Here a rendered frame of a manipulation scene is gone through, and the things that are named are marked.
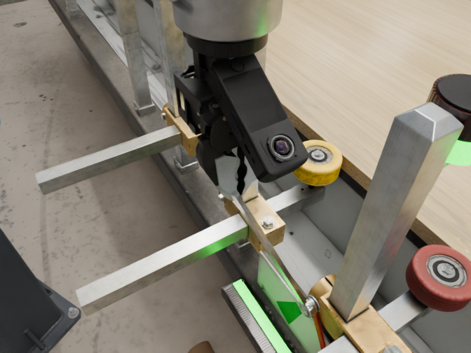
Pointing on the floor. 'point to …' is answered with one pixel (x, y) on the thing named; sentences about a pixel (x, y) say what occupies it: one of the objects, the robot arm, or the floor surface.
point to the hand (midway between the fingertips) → (238, 195)
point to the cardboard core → (202, 348)
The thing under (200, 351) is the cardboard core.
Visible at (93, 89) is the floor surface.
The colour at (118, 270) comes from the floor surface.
